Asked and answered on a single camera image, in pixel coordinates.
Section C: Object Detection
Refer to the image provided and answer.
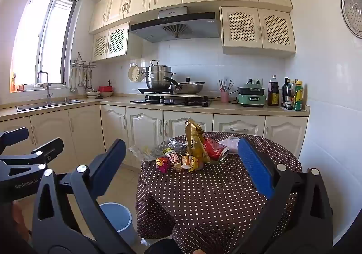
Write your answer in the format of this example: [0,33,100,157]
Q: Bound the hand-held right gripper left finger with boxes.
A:
[31,139,148,254]

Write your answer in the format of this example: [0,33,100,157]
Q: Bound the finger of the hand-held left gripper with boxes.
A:
[0,127,29,154]
[0,137,64,170]

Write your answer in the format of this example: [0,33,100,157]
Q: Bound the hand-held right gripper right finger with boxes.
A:
[235,137,333,254]

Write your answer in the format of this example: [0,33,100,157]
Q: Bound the clear plastic wrapper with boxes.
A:
[129,144,159,162]

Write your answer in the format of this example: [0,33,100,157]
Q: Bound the white pink plastic bag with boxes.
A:
[219,135,241,154]

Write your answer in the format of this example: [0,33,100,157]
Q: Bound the crushed red soda can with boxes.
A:
[204,137,229,162]

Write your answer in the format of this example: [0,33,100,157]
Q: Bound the pink yellow candy wrapper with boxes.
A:
[155,156,171,172]

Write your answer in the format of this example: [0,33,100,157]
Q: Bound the dark foil snack wrapper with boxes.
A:
[154,138,187,158]

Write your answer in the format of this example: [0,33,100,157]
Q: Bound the red white small packet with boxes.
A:
[164,149,181,171]

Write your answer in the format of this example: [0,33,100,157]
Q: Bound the orange yellow snack wrapper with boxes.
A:
[181,153,204,172]

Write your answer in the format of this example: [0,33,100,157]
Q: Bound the gold snack bag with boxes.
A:
[184,118,211,164]

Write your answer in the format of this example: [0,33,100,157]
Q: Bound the light blue plastic bin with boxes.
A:
[99,202,133,246]

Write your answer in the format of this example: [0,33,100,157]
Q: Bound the person's left hand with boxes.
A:
[12,203,31,243]

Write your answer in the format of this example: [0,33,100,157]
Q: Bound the cream base cabinets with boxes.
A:
[0,104,309,175]

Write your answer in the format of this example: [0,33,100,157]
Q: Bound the steel sink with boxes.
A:
[16,98,85,112]

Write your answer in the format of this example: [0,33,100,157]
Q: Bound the steel faucet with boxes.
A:
[36,71,53,106]

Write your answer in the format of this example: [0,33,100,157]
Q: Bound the brown polka dot tablecloth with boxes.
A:
[135,131,303,244]

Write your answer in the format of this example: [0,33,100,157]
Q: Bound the green electric cooker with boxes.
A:
[236,79,267,107]

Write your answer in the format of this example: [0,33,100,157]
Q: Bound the hanging kitchen utensils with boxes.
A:
[69,67,95,93]

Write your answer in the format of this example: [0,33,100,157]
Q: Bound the large soy sauce bottle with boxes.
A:
[267,75,280,107]

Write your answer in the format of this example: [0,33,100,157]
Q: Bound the dark labelled sauce bottle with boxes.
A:
[285,79,293,110]

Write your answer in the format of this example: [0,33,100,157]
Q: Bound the slim dark sauce bottle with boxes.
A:
[282,78,289,107]

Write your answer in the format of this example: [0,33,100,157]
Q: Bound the green yellow-capped bottle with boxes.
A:
[293,81,304,111]

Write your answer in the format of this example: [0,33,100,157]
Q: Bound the black gas stove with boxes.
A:
[129,95,212,107]

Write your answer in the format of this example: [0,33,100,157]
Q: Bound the cream colander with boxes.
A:
[128,64,148,82]

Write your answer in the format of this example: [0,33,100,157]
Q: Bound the steel steamer pot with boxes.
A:
[141,60,176,90]

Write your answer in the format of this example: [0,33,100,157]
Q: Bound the metal utensil rack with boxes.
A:
[71,53,97,69]

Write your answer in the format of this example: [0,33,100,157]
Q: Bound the white stove rack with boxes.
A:
[138,88,204,99]

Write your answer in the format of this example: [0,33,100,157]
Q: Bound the sliding window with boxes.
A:
[11,0,78,92]

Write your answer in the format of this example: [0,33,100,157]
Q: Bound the steel wok with lid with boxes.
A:
[162,76,205,95]

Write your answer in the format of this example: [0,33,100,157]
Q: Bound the dark cloth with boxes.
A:
[144,238,235,254]

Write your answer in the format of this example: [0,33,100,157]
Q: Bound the small lattice door cabinet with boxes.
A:
[91,22,143,62]

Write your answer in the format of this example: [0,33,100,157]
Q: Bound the black range hood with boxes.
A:
[129,6,221,43]

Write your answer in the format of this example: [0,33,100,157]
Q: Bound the steel steamer plate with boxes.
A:
[340,0,362,38]

